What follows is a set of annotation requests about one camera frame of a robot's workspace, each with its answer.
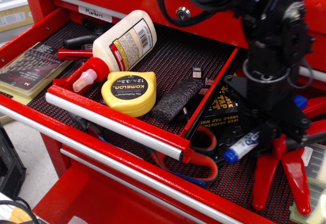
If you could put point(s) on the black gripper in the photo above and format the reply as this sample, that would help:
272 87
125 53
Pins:
269 96

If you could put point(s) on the blue Bic marker pen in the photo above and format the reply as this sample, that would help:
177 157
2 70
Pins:
250 140

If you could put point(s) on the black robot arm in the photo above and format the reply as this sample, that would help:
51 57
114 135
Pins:
278 40

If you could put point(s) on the red lower open drawer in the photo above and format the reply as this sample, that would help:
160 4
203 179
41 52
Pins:
103 184

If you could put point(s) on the red open drawer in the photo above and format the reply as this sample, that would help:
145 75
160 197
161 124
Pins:
172 59
103 184

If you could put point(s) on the red upper open drawer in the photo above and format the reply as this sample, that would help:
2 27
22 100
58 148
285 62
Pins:
172 59

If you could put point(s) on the clear plastic bit case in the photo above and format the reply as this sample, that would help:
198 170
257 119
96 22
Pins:
314 162

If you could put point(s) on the red black crimping tool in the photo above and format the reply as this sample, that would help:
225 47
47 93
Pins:
289 153

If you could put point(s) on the black yellow tap wrench box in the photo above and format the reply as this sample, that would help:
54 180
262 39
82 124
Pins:
222 113

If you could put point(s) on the small black USB dongle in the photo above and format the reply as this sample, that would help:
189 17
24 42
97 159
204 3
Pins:
196 72

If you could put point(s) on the black foam block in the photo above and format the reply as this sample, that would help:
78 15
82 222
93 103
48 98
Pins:
173 102

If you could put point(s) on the red tool chest cabinet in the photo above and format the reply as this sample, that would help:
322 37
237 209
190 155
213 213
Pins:
229 198

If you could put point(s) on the silver cabinet lock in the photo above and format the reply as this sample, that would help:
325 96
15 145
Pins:
183 13

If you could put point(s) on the yellow Komelon tape measure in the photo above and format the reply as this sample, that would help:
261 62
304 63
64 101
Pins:
131 93

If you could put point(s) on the white wood glue bottle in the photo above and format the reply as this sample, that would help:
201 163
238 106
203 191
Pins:
119 49

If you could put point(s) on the white Markers label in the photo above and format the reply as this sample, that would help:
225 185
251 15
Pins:
95 14

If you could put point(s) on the drill bit set case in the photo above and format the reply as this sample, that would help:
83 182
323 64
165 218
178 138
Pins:
26 76

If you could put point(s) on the black box on floor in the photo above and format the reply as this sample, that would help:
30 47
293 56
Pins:
12 169

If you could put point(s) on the red grey handled scissors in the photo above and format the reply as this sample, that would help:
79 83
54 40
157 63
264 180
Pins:
201 168

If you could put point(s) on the black handled tool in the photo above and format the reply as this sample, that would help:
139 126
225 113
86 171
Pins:
79 41

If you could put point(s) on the red handled tool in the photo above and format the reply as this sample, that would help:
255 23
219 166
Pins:
80 55

